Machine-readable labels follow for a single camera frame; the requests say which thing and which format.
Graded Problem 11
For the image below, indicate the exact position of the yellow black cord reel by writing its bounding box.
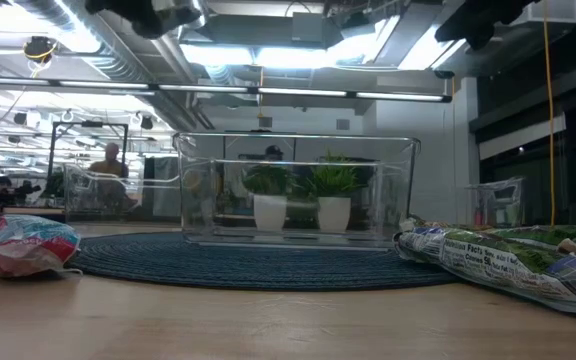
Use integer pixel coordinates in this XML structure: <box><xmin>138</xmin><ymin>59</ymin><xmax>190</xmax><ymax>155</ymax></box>
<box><xmin>22</xmin><ymin>35</ymin><xmax>60</xmax><ymax>65</ymax></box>

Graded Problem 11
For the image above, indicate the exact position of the large clear plastic bin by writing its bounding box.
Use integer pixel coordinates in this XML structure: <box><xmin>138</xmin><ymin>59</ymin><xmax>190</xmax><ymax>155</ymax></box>
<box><xmin>171</xmin><ymin>131</ymin><xmax>423</xmax><ymax>250</ymax></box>

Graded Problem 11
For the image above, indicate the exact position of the green granola bar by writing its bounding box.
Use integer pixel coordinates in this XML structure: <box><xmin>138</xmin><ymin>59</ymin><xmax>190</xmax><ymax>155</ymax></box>
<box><xmin>393</xmin><ymin>217</ymin><xmax>576</xmax><ymax>315</ymax></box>
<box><xmin>487</xmin><ymin>223</ymin><xmax>576</xmax><ymax>251</ymax></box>

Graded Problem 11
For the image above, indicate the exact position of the long ceiling light bar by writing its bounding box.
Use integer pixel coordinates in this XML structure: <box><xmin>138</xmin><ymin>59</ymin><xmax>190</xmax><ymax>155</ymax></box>
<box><xmin>0</xmin><ymin>74</ymin><xmax>453</xmax><ymax>104</ymax></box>

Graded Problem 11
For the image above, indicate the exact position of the blue white granola bar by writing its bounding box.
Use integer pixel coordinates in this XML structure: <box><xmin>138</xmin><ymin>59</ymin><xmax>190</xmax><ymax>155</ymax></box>
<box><xmin>0</xmin><ymin>213</ymin><xmax>83</xmax><ymax>279</ymax></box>

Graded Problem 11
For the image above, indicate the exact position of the broad-leaf plant in white pot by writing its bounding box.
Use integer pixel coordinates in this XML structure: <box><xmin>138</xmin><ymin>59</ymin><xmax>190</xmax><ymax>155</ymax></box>
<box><xmin>241</xmin><ymin>163</ymin><xmax>297</xmax><ymax>233</ymax></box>

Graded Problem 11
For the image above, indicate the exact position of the small clear plastic bin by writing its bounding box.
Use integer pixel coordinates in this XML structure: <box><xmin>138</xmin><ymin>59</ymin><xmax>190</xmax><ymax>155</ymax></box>
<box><xmin>464</xmin><ymin>176</ymin><xmax>528</xmax><ymax>229</ymax></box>
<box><xmin>64</xmin><ymin>163</ymin><xmax>183</xmax><ymax>225</ymax></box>

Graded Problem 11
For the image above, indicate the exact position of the yellow extension cable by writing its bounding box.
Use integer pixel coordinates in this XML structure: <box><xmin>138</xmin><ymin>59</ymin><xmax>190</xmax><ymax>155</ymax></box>
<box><xmin>541</xmin><ymin>0</ymin><xmax>558</xmax><ymax>227</ymax></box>

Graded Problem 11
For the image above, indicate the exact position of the spiky grass plant white pot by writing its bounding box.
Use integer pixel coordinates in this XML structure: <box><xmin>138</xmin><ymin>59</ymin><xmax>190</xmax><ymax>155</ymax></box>
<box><xmin>306</xmin><ymin>151</ymin><xmax>367</xmax><ymax>234</ymax></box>

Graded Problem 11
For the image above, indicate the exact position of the round dark blue woven mat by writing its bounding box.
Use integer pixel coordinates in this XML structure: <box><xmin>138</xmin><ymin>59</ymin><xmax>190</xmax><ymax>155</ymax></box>
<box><xmin>67</xmin><ymin>231</ymin><xmax>462</xmax><ymax>292</ymax></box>

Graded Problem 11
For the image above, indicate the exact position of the black metal rack frame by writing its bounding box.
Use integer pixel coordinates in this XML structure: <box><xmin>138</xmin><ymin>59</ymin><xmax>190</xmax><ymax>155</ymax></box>
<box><xmin>47</xmin><ymin>120</ymin><xmax>130</xmax><ymax>174</ymax></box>

